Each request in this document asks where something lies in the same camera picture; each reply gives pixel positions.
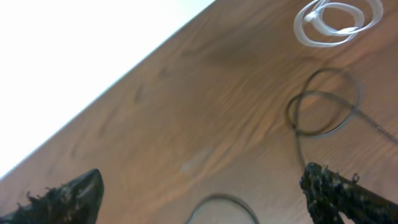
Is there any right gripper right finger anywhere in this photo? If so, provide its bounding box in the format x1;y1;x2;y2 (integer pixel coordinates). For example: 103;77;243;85
300;162;397;224

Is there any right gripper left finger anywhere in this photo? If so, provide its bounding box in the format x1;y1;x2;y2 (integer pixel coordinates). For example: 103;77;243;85
1;169;104;224

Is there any white cable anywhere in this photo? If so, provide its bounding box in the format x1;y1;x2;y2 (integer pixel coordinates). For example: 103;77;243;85
293;0;384;49

